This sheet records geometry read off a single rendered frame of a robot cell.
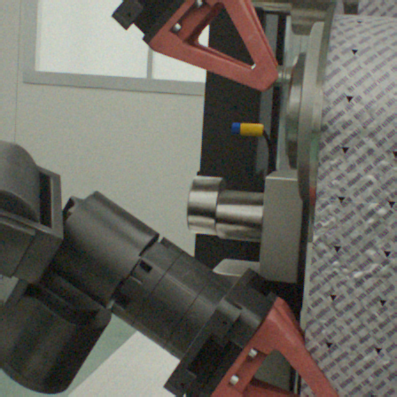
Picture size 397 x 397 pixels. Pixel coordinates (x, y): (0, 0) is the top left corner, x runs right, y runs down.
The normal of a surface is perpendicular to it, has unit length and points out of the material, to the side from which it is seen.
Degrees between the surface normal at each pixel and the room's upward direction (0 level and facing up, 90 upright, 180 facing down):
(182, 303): 71
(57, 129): 90
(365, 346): 90
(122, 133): 90
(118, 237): 58
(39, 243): 110
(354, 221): 90
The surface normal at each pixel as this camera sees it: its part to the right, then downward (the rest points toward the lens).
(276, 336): 0.10, 0.32
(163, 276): 0.11, -0.33
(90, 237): -0.02, -0.15
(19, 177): 0.65, -0.70
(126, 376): 0.07, -0.99
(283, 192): -0.21, 0.12
